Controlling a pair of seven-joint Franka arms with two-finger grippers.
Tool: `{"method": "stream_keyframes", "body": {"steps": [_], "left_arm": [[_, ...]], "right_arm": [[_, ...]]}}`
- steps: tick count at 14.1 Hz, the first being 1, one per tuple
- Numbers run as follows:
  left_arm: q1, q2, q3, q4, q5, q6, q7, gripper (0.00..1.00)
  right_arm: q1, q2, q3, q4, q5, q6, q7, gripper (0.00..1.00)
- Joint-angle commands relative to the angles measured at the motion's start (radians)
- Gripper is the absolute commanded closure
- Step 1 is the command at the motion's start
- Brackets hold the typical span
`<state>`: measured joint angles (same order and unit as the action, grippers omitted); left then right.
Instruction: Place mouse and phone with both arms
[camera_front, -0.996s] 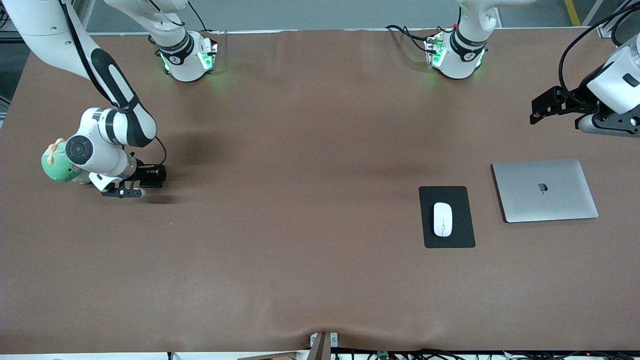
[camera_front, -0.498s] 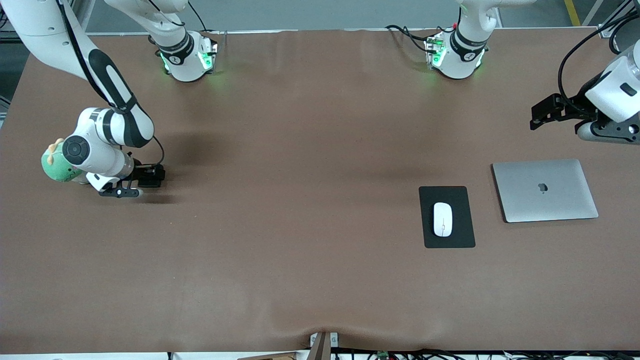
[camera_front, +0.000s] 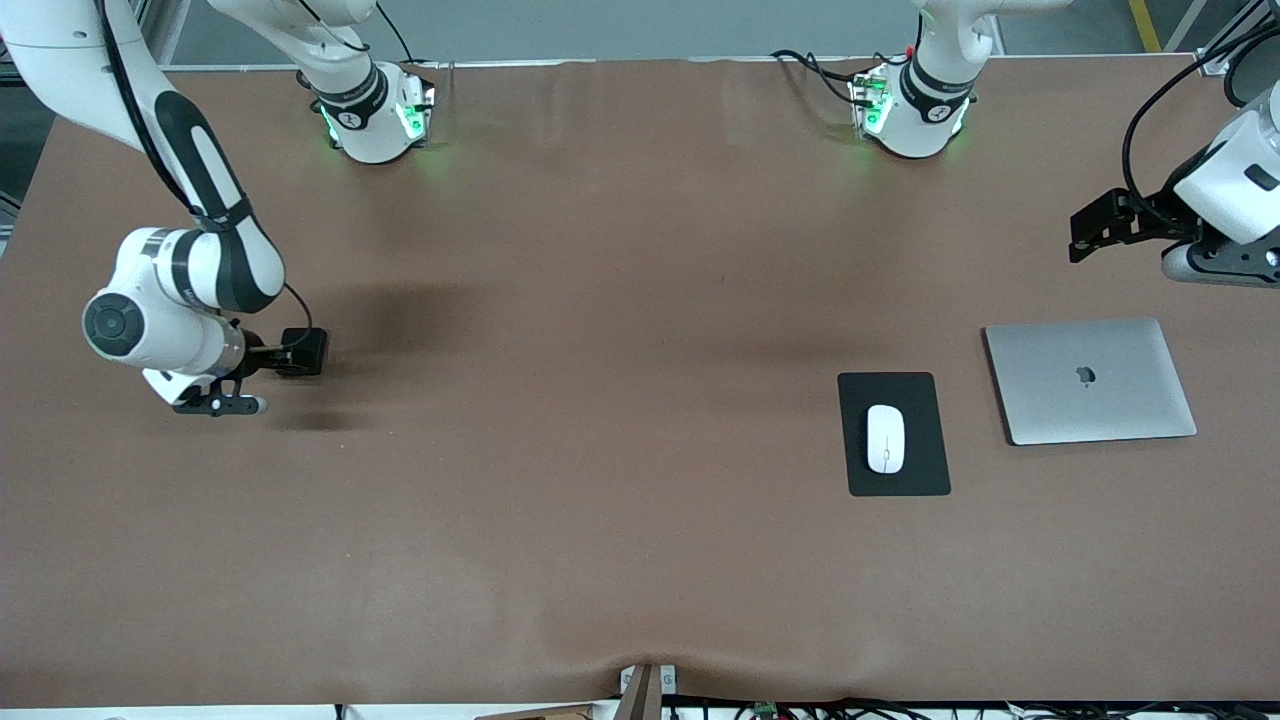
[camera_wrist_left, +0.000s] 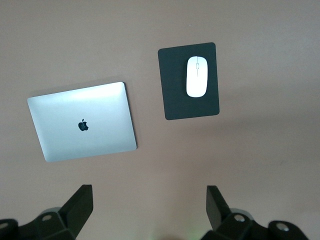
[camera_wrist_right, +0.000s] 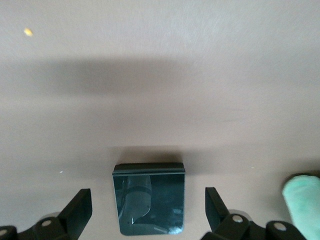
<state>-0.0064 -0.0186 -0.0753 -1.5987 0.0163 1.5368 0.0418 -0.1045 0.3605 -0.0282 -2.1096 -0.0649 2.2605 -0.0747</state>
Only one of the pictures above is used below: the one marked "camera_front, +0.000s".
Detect black phone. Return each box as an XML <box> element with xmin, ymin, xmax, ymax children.
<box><xmin>283</xmin><ymin>328</ymin><xmax>330</xmax><ymax>378</ymax></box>

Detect white computer mouse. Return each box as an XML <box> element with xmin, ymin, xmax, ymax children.
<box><xmin>865</xmin><ymin>403</ymin><xmax>907</xmax><ymax>475</ymax></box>

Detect black mouse pad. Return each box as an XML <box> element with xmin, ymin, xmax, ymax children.
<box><xmin>837</xmin><ymin>372</ymin><xmax>953</xmax><ymax>498</ymax></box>

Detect silver laptop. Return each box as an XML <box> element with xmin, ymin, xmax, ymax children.
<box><xmin>983</xmin><ymin>318</ymin><xmax>1199</xmax><ymax>447</ymax></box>

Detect brown table cloth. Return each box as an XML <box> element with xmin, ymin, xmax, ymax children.
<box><xmin>0</xmin><ymin>55</ymin><xmax>1280</xmax><ymax>707</ymax></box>

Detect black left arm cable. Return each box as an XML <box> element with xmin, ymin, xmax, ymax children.
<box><xmin>1120</xmin><ymin>20</ymin><xmax>1280</xmax><ymax>217</ymax></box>

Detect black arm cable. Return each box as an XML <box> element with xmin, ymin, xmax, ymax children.
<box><xmin>1120</xmin><ymin>20</ymin><xmax>1280</xmax><ymax>217</ymax></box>
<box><xmin>95</xmin><ymin>0</ymin><xmax>317</xmax><ymax>351</ymax></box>

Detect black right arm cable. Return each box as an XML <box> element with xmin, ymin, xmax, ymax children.
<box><xmin>95</xmin><ymin>0</ymin><xmax>317</xmax><ymax>351</ymax></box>

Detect aluminium frame profile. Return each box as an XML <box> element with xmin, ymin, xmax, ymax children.
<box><xmin>128</xmin><ymin>0</ymin><xmax>191</xmax><ymax>69</ymax></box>
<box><xmin>1195</xmin><ymin>0</ymin><xmax>1280</xmax><ymax>79</ymax></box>

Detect black left base cables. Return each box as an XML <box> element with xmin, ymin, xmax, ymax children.
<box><xmin>769</xmin><ymin>48</ymin><xmax>881</xmax><ymax>109</ymax></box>

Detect black right base cable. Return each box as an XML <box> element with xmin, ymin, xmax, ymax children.
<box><xmin>375</xmin><ymin>0</ymin><xmax>417</xmax><ymax>65</ymax></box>

